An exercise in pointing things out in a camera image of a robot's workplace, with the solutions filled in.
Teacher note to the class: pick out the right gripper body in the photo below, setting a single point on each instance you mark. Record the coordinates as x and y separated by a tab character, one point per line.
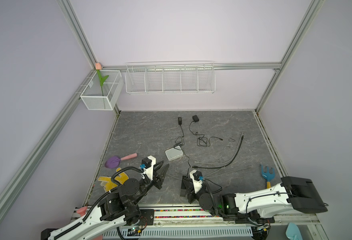
193	196

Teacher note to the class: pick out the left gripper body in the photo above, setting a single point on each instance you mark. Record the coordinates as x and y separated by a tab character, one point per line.
154	181

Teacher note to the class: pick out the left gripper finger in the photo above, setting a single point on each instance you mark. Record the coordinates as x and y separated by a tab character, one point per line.
158	171
159	183

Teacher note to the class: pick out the black network switch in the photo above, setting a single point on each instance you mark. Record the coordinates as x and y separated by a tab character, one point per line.
186	186

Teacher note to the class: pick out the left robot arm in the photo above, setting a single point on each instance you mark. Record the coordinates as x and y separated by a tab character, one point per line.
115	208

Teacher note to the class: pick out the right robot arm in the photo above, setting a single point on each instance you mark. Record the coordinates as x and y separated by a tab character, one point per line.
258	207

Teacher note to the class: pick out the purple pink toy shovel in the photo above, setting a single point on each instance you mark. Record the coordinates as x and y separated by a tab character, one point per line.
114	161

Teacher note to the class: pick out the black power adapter right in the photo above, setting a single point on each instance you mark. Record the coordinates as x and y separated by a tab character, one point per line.
195	118

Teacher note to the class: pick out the blue yellow toy rake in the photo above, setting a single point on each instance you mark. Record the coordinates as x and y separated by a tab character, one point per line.
268	173

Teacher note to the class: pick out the pink watering can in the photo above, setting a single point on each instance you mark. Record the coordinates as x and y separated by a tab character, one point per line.
82	212

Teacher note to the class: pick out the white mesh box basket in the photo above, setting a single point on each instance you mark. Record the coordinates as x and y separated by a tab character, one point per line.
92	95

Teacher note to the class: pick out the light blue toy scoop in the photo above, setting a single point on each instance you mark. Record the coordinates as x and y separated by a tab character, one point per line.
293	232

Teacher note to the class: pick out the artificial tulip flower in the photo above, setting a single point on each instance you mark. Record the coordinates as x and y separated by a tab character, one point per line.
102	78

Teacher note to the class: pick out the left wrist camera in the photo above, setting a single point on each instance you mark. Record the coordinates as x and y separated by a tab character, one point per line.
147	167

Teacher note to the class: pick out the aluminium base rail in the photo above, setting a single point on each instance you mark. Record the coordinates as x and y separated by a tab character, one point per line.
193	223

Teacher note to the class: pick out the white wire wall basket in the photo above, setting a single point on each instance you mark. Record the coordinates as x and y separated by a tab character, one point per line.
170	77

